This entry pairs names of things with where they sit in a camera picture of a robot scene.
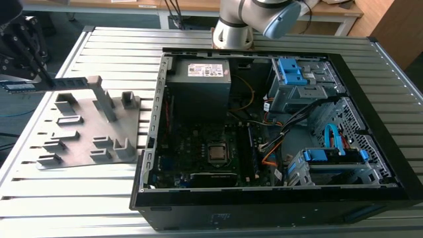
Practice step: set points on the dark green motherboard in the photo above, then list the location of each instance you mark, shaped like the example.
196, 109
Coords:
184, 148

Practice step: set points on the large blue disk carrier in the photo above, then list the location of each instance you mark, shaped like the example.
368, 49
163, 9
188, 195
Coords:
288, 66

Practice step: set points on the hard disk in blue carrier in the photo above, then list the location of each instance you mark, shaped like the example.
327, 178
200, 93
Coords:
334, 156

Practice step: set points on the green RAM stick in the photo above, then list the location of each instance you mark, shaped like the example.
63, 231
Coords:
70, 83

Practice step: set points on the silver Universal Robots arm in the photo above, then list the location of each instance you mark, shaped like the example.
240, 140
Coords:
234, 34

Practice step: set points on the grey parts rack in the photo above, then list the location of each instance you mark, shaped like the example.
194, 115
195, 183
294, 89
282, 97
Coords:
95, 124

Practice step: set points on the CPU socket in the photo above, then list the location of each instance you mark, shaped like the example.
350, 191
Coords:
207, 152

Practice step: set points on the black open PC case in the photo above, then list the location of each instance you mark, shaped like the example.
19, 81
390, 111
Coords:
264, 210

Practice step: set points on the small blue disk carrier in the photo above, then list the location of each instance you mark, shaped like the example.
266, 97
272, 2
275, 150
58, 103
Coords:
295, 79

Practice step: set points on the grey power supply unit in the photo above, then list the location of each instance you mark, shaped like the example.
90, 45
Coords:
198, 89

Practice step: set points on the black graphics card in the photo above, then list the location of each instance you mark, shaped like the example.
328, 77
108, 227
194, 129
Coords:
215, 179

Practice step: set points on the silver CPU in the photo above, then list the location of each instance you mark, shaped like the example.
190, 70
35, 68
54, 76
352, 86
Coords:
218, 151

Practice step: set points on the grey metal disk bay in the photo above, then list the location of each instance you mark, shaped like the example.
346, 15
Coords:
298, 96

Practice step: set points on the wooden desk white frame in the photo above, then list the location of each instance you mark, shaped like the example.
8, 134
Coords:
330, 11

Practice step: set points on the brown wooden cabinet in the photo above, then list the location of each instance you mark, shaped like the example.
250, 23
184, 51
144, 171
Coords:
396, 29

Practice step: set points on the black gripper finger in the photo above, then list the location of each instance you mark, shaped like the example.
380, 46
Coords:
14, 65
32, 49

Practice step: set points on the long wooden desk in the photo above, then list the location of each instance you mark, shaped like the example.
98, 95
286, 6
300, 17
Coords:
99, 5

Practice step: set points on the grey lower disk cage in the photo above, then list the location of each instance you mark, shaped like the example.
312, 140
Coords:
330, 173

